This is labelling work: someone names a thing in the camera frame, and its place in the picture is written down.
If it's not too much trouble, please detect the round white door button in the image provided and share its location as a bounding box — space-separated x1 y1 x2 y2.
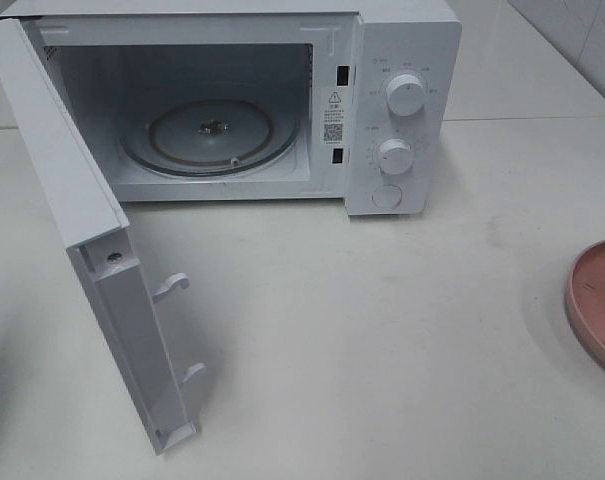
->
372 185 402 209

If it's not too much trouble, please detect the white timer knob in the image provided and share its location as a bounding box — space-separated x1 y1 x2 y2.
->
378 138 414 175

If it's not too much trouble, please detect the white microwave door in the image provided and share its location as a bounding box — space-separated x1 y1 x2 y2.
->
0 19 205 454

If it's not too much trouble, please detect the pink round plate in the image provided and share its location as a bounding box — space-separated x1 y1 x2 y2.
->
565 240 605 369

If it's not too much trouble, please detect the glass microwave turntable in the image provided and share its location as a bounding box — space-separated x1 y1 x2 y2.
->
120 98 300 178

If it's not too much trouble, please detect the white barcode label sticker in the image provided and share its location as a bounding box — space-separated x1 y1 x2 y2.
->
321 88 348 145

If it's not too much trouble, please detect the white microwave oven body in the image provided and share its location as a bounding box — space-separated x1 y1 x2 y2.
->
0 1 462 215

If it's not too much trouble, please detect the upper white power knob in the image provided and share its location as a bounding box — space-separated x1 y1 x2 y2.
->
385 73 426 117

